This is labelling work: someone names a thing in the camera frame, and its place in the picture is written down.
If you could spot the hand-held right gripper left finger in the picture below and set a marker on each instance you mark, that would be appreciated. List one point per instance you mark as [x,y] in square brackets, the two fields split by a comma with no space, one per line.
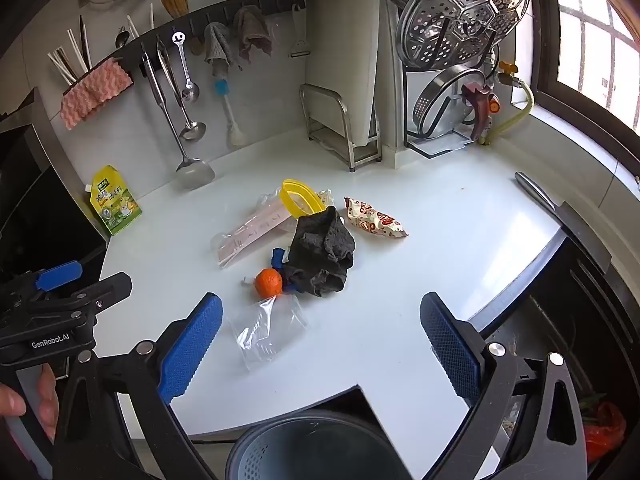
[192,345]

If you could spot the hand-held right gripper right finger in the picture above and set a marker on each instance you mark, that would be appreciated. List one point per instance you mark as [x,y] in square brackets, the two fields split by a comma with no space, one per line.
[450,345]

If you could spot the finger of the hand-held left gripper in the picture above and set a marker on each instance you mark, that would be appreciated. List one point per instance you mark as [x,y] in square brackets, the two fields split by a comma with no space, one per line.
[107,290]
[60,276]

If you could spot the clear plastic bag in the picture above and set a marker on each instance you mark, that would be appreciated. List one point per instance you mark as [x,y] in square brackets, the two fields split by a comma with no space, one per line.
[270,332]

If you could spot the orange tangerine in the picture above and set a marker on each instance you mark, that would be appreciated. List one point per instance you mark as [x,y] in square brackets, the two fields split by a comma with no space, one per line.
[267,282]

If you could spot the blue plastic scrap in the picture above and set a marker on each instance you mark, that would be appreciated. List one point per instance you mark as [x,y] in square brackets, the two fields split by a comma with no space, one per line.
[276,259]

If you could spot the pink clear plastic package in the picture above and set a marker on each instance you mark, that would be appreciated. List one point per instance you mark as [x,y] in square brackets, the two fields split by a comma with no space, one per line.
[250,235]

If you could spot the printed snack wrapper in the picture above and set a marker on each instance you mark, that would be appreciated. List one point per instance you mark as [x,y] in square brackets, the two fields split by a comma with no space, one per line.
[372,220]

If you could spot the dark grey rag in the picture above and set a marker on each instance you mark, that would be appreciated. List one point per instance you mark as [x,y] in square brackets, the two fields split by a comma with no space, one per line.
[320,250]

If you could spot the grey perforated trash bin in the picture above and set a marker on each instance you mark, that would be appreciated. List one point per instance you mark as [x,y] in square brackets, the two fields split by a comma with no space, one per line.
[310,452]

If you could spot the yellow plastic lid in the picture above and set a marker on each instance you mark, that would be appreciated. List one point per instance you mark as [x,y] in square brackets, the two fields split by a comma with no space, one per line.
[295,195]

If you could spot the white plastic film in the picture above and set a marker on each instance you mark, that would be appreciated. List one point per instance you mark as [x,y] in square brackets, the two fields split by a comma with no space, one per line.
[325,196]

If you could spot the person's left hand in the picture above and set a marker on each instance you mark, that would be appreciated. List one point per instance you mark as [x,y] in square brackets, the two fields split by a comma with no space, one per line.
[10,402]

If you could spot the black stove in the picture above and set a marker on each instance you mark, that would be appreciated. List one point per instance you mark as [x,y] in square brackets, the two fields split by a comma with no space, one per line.
[30,210]

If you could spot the green box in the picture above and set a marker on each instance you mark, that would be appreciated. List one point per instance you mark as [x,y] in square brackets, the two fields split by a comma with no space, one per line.
[116,205]

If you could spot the black kitchen sink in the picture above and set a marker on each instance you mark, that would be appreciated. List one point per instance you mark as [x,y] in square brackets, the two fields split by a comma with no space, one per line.
[575,305]

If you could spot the hanging metal ladles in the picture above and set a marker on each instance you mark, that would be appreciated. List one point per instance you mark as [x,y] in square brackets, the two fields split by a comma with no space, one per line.
[195,172]

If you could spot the green vegetables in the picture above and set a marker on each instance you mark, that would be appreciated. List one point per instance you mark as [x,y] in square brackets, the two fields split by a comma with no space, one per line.
[592,401]

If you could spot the kitchen knife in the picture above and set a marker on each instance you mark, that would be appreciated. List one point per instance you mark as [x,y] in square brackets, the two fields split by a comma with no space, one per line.
[575,220]

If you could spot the red plastic bag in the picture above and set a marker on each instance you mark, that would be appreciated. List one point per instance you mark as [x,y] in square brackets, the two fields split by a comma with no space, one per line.
[602,435]

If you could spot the metal ladle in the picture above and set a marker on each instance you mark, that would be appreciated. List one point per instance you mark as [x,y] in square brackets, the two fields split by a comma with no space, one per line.
[192,131]

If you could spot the pink dish cloth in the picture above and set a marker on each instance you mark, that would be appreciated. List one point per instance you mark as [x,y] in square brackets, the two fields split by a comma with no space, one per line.
[95,92]

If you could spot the black lid rack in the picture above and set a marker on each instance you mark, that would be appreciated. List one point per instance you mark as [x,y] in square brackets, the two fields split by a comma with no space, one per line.
[435,147]

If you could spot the white blue bottle brush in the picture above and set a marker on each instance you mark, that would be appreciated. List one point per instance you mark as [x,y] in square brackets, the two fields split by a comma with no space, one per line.
[236,135]

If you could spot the bunch of white chopsticks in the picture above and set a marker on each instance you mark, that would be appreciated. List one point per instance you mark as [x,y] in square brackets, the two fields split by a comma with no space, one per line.
[67,67]

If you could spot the metal tongs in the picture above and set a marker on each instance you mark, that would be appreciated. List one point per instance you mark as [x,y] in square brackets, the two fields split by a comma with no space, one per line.
[155,85]

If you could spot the metal cutting board stand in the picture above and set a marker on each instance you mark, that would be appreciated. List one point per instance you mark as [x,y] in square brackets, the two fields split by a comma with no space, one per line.
[350,152]

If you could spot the dark metal spoon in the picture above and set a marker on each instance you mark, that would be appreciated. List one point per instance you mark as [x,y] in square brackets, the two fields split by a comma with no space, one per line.
[121,38]

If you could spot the smiley face metal spoon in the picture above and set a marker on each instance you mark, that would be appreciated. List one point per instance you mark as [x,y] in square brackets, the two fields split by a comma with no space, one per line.
[178,38]

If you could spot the grey hanging cloth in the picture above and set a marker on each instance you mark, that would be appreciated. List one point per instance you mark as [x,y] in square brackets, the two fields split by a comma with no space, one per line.
[217,45]

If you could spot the yellow gas valve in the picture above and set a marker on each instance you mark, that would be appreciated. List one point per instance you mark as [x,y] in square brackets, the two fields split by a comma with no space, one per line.
[507,71]

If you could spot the brown hanging cloth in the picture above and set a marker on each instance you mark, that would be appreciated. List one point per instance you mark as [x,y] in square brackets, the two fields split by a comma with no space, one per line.
[252,30]

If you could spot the white peeler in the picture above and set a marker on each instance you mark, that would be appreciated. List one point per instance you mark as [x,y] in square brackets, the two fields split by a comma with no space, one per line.
[300,50]

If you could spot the perforated metal steamer plate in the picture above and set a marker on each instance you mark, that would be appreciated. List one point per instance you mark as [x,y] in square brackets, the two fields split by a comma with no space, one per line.
[450,25]

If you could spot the white cutting board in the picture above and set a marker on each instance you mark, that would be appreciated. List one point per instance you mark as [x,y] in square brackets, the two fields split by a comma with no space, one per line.
[345,35]

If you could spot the window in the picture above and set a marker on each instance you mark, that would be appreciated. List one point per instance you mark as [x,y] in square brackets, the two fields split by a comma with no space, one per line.
[590,35]

